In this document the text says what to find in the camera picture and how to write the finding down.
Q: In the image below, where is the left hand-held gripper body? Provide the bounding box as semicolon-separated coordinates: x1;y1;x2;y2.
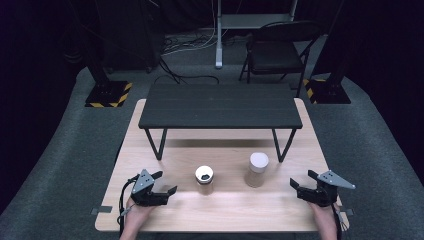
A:
130;168;169;207

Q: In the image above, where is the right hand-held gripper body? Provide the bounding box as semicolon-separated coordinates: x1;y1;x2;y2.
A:
297;170;357;208

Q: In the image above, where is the person's left hand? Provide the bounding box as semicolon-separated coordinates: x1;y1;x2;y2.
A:
125;196;158;232

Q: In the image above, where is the person's right hand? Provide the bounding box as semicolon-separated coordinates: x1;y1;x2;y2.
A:
308;200;341;234

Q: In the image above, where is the brown jar with white lid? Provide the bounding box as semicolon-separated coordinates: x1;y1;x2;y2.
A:
244;152;270;189

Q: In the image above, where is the striped black stand base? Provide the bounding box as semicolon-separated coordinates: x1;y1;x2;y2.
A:
84;63;134;109
302;49;352;105

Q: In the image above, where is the black low shelf table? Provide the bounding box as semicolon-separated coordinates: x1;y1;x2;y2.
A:
137;82;304;164

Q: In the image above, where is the black folding chair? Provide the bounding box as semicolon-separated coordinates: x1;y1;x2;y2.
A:
238;20;323;98

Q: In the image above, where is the dark cabinet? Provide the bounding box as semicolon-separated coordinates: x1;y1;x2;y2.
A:
98;0;166;74

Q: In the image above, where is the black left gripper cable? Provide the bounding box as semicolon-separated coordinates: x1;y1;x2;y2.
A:
116;173;140;236

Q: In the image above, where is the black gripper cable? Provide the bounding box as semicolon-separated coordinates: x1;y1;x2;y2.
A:
116;173;140;236
331;202;350;240

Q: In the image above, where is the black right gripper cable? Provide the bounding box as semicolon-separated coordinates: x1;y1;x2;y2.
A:
331;202;350;240

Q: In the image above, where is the bundle of floor cables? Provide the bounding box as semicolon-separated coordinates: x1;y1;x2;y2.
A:
156;29;228;85

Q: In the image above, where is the white metal desk frame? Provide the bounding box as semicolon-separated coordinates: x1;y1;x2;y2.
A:
214;0;299;70

